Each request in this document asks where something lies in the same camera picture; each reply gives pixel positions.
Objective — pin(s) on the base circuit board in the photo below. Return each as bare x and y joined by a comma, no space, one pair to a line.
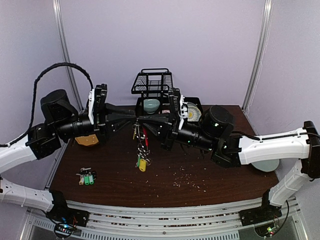
63,230
266,230

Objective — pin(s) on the right base circuit board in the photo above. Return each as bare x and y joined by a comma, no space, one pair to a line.
266,230

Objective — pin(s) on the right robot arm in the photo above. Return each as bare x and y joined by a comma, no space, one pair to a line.
215,133

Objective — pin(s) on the right aluminium frame post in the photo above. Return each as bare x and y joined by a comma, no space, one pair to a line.
261,47

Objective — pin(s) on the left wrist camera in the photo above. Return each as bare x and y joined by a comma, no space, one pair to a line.
96,101

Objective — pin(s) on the yellow daisy plate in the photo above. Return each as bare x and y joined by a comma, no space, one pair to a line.
194,113

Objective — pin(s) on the green tagged key bunch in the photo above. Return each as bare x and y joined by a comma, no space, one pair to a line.
87,176

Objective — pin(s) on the celadon green bowl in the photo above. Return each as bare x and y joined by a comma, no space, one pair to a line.
151,105

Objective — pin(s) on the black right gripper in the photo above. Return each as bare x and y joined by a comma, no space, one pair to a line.
171,130

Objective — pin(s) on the left base circuit board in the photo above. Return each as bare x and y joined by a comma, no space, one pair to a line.
63,230

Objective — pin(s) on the aluminium front rail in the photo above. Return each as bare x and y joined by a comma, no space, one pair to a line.
206,222

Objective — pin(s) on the light green flower plate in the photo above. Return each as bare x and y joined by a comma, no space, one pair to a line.
266,165

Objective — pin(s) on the large keyring with red handle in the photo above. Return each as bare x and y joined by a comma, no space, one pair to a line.
143,152

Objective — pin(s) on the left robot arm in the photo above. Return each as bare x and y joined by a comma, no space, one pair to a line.
62,123

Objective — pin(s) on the aluminium frame post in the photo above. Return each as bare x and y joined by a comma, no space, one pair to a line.
261,47
65,52

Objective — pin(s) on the black wire dish rack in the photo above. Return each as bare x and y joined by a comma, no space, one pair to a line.
152,83

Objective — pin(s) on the pale green plate behind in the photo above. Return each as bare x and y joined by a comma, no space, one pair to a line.
191,104

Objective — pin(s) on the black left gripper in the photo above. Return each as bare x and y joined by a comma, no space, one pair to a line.
110,108

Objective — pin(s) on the left aluminium frame post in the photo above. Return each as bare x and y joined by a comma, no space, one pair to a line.
65,52

